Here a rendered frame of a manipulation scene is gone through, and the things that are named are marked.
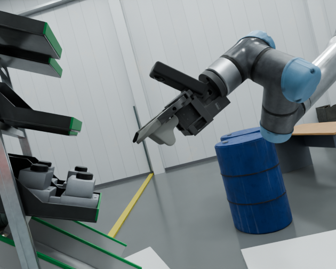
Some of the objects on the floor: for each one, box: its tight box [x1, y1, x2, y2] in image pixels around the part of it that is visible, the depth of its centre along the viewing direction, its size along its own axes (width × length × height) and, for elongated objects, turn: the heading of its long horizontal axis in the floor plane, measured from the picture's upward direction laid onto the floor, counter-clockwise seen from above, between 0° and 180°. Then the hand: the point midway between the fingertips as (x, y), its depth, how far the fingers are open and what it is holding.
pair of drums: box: [214, 126, 292, 234], centre depth 316 cm, size 80×130×96 cm, turn 76°
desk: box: [274, 121, 336, 189], centre depth 377 cm, size 68×132×71 cm, turn 92°
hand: (136, 136), depth 51 cm, fingers open, 8 cm apart
